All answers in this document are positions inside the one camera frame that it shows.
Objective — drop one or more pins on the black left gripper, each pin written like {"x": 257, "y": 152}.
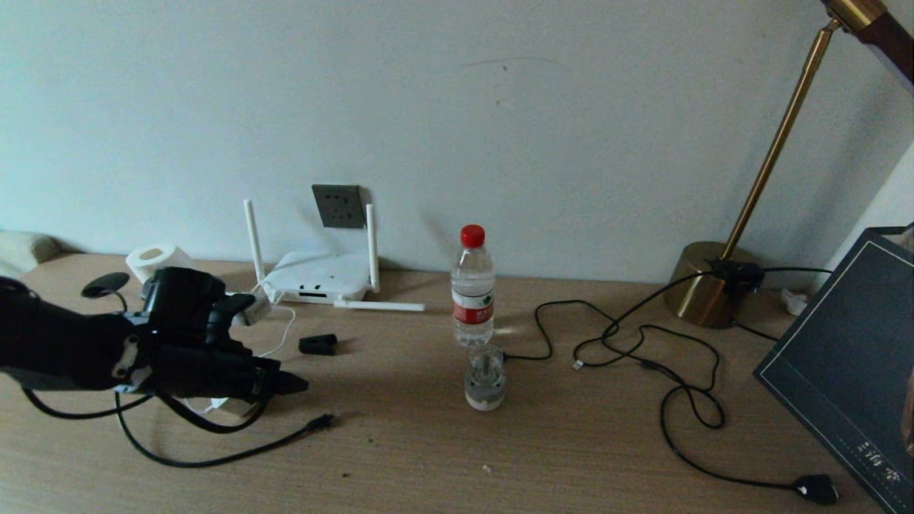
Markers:
{"x": 186, "y": 357}

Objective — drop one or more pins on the small black lamp connector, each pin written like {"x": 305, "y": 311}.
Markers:
{"x": 735, "y": 275}

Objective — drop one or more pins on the small clear humidifier grey base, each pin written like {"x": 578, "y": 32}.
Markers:
{"x": 485, "y": 389}

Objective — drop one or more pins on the white wifi router with antennas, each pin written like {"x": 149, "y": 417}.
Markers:
{"x": 318, "y": 275}

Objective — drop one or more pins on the grey wall power socket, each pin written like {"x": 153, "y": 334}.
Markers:
{"x": 339, "y": 207}

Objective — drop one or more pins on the white toilet paper roll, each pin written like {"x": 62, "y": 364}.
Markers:
{"x": 153, "y": 257}

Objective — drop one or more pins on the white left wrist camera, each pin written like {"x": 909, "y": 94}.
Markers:
{"x": 257, "y": 308}

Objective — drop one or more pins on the brass desk lamp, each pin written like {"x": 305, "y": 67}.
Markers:
{"x": 703, "y": 293}

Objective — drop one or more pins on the white power adapter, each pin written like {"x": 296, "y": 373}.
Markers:
{"x": 235, "y": 408}

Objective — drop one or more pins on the water bottle with red cap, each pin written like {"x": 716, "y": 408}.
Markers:
{"x": 472, "y": 285}

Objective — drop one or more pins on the crumpled white tissue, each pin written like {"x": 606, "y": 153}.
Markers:
{"x": 792, "y": 303}

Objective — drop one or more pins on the small black plastic box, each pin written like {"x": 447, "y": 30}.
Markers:
{"x": 318, "y": 345}

